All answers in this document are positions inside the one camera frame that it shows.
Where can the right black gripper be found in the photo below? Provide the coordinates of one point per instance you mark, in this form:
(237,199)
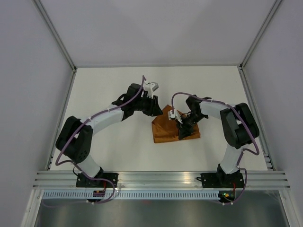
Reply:
(184,131)

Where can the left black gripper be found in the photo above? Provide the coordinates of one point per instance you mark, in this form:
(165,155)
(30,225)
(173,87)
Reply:
(154,109)

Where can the brown cloth napkin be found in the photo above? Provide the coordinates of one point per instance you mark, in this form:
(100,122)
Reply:
(164,130)

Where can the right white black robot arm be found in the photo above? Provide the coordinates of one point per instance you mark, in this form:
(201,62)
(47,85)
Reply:
(239,129)

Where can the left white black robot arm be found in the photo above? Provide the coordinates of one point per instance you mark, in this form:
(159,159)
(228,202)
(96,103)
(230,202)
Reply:
(76,136)

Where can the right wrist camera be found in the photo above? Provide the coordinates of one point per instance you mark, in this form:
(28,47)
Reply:
(173,114)

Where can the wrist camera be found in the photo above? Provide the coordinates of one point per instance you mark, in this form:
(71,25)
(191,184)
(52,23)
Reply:
(150,87)
(173,114)

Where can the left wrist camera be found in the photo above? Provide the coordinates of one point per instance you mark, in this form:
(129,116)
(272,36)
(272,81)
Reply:
(150,87)

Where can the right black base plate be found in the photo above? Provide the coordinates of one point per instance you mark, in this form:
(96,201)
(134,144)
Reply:
(211,180)

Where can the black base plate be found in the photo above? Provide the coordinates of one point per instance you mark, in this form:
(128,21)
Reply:
(110,180)
(211,180)

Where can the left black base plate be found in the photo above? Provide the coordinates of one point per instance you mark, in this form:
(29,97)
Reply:
(110,180)

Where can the aluminium front rail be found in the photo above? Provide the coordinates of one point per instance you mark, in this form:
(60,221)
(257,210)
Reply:
(161,180)

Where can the white slotted cable duct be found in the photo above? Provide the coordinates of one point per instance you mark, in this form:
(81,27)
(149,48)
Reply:
(132,195)

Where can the left aluminium frame post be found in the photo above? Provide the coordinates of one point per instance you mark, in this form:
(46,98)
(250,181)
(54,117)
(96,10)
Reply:
(46,18)

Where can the aluminium frame post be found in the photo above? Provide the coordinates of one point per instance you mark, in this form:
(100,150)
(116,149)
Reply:
(46,18)
(270,15)

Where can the right aluminium frame post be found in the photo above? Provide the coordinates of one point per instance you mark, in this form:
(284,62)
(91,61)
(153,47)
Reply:
(270,15)

